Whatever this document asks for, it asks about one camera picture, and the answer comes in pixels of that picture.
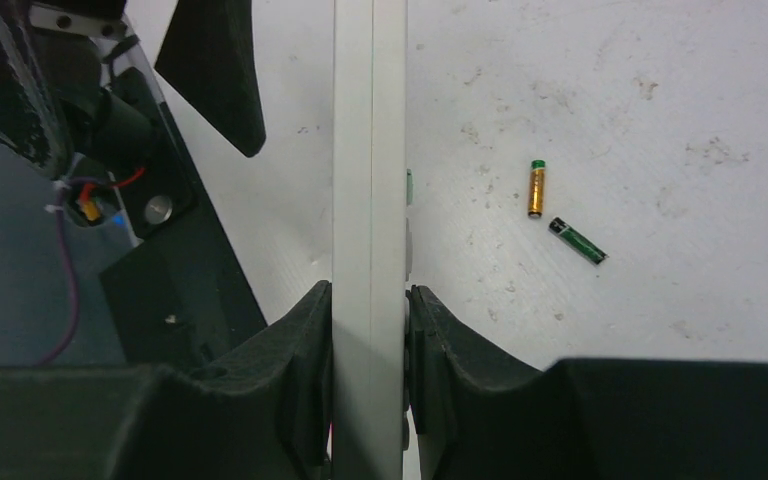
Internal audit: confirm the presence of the gold AAA battery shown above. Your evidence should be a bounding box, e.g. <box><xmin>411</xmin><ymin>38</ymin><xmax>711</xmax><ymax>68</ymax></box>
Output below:
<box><xmin>527</xmin><ymin>159</ymin><xmax>546</xmax><ymax>218</ymax></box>

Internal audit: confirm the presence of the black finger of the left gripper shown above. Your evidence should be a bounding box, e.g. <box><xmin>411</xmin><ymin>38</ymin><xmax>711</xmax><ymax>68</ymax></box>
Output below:
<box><xmin>155</xmin><ymin>0</ymin><xmax>266</xmax><ymax>158</ymax></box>

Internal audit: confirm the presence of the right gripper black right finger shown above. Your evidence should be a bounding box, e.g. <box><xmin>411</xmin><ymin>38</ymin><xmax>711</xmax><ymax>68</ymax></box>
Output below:
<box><xmin>406</xmin><ymin>286</ymin><xmax>768</xmax><ymax>479</ymax></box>

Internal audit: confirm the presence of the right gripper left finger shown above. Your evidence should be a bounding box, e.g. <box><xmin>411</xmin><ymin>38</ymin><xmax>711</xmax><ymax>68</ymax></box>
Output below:
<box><xmin>0</xmin><ymin>281</ymin><xmax>332</xmax><ymax>479</ymax></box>

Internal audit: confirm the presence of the white remote control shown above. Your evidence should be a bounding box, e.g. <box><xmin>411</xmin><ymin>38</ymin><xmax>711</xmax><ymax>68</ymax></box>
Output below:
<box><xmin>332</xmin><ymin>1</ymin><xmax>408</xmax><ymax>479</ymax></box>

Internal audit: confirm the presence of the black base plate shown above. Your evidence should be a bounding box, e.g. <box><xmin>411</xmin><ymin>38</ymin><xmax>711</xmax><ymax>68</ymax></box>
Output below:
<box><xmin>59</xmin><ymin>66</ymin><xmax>269</xmax><ymax>369</ymax></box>

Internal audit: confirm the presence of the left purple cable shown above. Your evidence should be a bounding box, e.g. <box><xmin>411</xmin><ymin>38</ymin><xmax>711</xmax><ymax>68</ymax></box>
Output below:
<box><xmin>32</xmin><ymin>175</ymin><xmax>117</xmax><ymax>367</ymax></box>

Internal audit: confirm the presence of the green black AAA battery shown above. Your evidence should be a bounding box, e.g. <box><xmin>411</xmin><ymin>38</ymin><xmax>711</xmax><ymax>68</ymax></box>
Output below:
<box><xmin>548</xmin><ymin>217</ymin><xmax>609</xmax><ymax>265</ymax></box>

